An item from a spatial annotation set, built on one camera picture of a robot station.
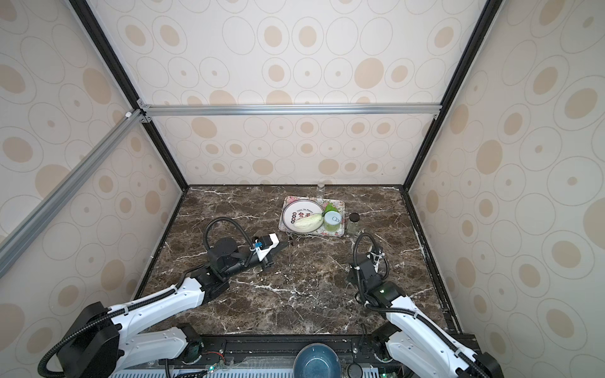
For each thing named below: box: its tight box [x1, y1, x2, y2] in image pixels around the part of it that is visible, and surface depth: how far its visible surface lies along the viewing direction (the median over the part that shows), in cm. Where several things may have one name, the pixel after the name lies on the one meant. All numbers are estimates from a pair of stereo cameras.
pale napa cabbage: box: [293, 211, 325, 233], surface depth 103 cm
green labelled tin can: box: [323, 210, 342, 233], surface depth 102 cm
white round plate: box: [282, 199, 325, 233], surface depth 111 cm
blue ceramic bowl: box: [293, 342, 342, 378], surface depth 71 cm
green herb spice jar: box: [346, 211, 361, 237], surface depth 102 cm
